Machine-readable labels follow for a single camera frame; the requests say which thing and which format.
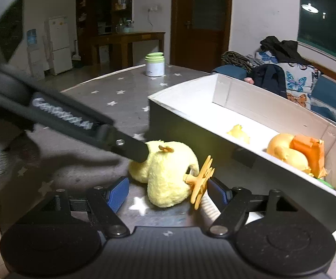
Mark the black jacket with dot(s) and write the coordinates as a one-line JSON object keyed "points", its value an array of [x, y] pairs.
{"points": [[269, 78]]}

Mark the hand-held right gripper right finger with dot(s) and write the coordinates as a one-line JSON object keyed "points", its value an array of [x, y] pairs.
{"points": [[218, 191]]}

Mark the grey star-printed tablecloth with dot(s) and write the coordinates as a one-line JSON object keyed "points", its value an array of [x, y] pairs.
{"points": [[98, 107]]}

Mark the dark window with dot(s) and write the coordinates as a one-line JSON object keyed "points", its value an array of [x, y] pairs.
{"points": [[324, 29]]}

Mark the brown wooden table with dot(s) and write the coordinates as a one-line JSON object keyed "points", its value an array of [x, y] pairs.
{"points": [[127, 37]]}

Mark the large orange rubber duck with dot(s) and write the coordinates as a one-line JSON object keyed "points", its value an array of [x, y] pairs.
{"points": [[284, 148]]}

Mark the white wall socket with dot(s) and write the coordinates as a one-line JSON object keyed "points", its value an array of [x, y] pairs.
{"points": [[154, 8]]}

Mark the green squishy toy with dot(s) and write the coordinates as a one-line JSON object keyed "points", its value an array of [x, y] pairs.
{"points": [[327, 184]]}

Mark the blue sofa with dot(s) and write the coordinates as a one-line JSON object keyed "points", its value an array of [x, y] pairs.
{"points": [[333, 96]]}

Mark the white jar with green lid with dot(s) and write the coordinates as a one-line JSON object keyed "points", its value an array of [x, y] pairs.
{"points": [[154, 68]]}

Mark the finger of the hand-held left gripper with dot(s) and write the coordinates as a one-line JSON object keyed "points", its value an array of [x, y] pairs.
{"points": [[133, 149]]}

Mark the grey cardboard box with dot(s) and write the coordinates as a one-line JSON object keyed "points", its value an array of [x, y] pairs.
{"points": [[191, 122]]}

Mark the dark wooden shelf cabinet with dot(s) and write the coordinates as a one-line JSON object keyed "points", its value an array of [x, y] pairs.
{"points": [[104, 5]]}

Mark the butterfly print pillow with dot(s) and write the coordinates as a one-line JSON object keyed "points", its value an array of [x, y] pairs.
{"points": [[298, 84]]}

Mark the small yellow rubber duck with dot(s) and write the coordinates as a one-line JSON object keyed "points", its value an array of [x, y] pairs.
{"points": [[237, 133]]}

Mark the black clothes pile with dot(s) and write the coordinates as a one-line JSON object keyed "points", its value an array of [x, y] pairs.
{"points": [[284, 49]]}

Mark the white refrigerator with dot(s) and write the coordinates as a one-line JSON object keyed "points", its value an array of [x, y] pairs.
{"points": [[59, 43]]}

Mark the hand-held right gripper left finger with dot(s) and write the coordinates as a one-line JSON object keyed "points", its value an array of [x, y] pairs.
{"points": [[118, 194]]}

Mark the brown wooden door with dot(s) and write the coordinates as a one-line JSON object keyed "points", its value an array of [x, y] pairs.
{"points": [[199, 35]]}

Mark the striped dark cloth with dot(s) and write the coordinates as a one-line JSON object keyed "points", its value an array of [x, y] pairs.
{"points": [[237, 59]]}

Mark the white water dispenser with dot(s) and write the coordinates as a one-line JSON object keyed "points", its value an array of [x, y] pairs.
{"points": [[35, 58]]}

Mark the yellow plush chick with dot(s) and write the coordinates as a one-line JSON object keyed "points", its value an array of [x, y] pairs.
{"points": [[168, 174]]}

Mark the small pink object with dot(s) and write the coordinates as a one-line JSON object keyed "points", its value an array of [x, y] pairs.
{"points": [[248, 80]]}

